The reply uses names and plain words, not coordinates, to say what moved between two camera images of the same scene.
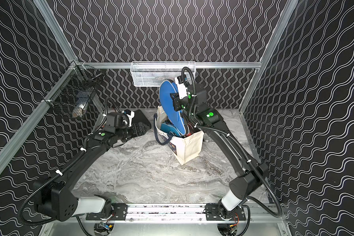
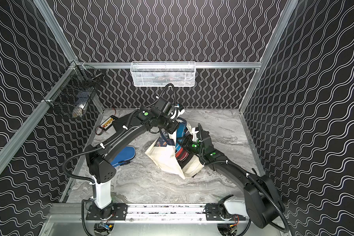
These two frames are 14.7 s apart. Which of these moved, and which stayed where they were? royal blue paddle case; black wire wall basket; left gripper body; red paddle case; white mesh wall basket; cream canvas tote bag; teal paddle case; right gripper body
Moved: royal blue paddle case; left gripper body; teal paddle case; right gripper body; red paddle case; cream canvas tote bag
Stayed: white mesh wall basket; black wire wall basket
